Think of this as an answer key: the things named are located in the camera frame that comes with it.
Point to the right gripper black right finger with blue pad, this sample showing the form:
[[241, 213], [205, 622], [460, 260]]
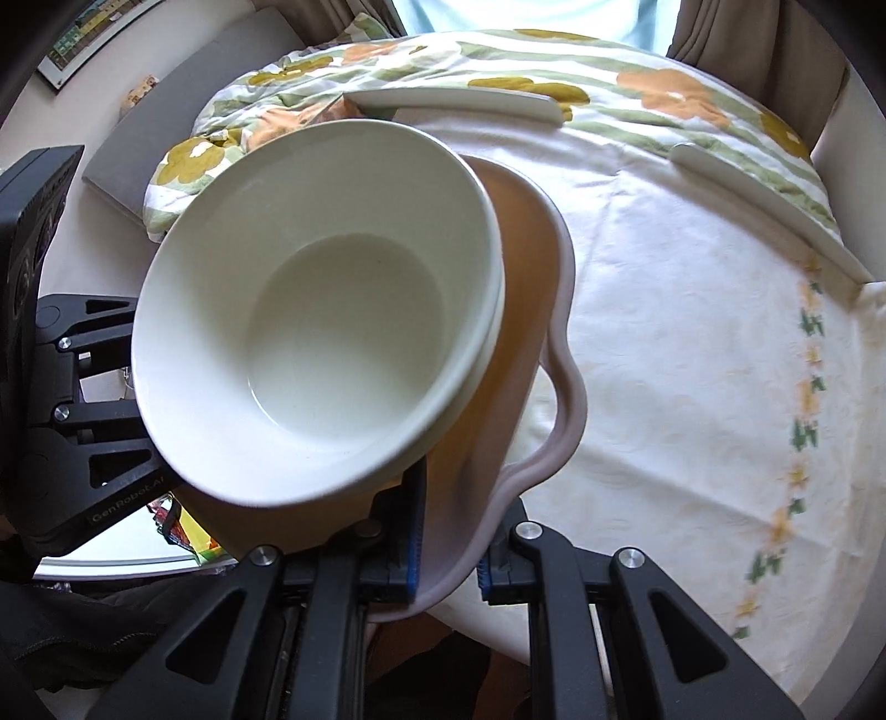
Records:
[[613, 636]]

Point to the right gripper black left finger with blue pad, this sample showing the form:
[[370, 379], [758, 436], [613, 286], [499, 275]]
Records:
[[282, 635]]

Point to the pink baking dish with handles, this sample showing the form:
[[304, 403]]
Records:
[[469, 482]]

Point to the cream round bowl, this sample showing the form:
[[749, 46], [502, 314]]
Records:
[[320, 315]]

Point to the grey headboard cushion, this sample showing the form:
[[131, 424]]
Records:
[[120, 169]]

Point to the cream floral tablecloth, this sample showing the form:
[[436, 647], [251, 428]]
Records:
[[736, 397]]

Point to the white flat plate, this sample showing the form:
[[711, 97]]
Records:
[[752, 191], [511, 103]]

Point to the floral striped blanket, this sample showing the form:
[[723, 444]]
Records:
[[604, 89]]

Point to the framed picture on wall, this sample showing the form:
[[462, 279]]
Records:
[[97, 25]]

